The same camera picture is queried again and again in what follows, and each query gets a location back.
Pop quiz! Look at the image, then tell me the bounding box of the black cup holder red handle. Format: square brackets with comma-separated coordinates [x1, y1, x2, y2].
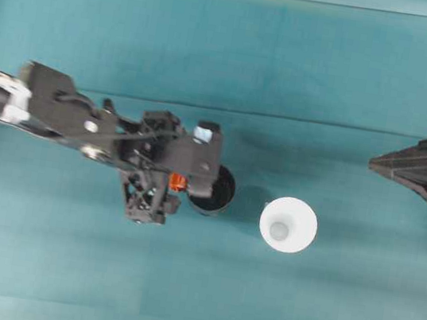
[164, 157, 239, 222]

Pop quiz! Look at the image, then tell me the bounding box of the white paper cup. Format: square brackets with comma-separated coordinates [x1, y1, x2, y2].
[255, 193, 322, 259]

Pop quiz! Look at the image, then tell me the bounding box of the blue-green table cloth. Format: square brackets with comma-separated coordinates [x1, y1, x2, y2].
[0, 0, 427, 320]

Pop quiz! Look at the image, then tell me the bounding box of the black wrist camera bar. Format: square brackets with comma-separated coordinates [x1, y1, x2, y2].
[170, 117, 227, 201]

